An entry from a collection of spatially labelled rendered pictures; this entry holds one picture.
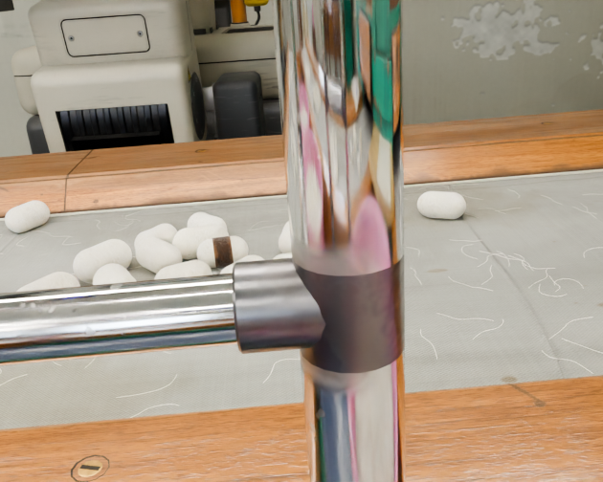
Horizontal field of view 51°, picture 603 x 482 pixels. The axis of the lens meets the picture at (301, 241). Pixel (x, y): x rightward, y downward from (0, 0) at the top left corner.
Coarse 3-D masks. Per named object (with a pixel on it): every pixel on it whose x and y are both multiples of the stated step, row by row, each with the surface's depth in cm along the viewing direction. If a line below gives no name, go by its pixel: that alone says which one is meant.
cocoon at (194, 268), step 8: (176, 264) 36; (184, 264) 36; (192, 264) 36; (200, 264) 36; (160, 272) 35; (168, 272) 35; (176, 272) 35; (184, 272) 35; (192, 272) 36; (200, 272) 36; (208, 272) 36
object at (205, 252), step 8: (208, 240) 39; (232, 240) 39; (240, 240) 39; (200, 248) 39; (208, 248) 39; (232, 248) 39; (240, 248) 39; (200, 256) 39; (208, 256) 39; (240, 256) 39; (208, 264) 39
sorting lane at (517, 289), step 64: (512, 192) 49; (576, 192) 48; (0, 256) 44; (64, 256) 43; (448, 256) 39; (512, 256) 38; (576, 256) 38; (448, 320) 32; (512, 320) 31; (576, 320) 31; (0, 384) 29; (64, 384) 29; (128, 384) 29; (192, 384) 28; (256, 384) 28; (448, 384) 27
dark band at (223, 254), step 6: (216, 240) 39; (222, 240) 39; (228, 240) 39; (216, 246) 39; (222, 246) 39; (228, 246) 39; (216, 252) 39; (222, 252) 39; (228, 252) 39; (216, 258) 39; (222, 258) 39; (228, 258) 39; (216, 264) 39; (222, 264) 39; (228, 264) 39
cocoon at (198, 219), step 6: (192, 216) 44; (198, 216) 43; (204, 216) 43; (210, 216) 43; (192, 222) 43; (198, 222) 43; (204, 222) 43; (210, 222) 42; (216, 222) 42; (222, 222) 43
